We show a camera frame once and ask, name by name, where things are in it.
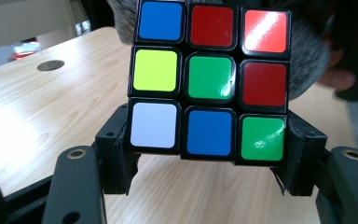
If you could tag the multicoloured puzzle cube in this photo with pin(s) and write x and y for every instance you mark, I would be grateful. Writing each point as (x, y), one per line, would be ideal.
(211, 81)

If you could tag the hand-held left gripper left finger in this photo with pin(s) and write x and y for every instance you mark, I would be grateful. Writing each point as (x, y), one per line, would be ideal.
(115, 161)

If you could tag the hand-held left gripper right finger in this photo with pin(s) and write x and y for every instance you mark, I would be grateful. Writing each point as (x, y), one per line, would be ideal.
(304, 161)

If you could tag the dark round table grommet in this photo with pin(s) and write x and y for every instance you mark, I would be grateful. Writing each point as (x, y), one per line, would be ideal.
(50, 65)

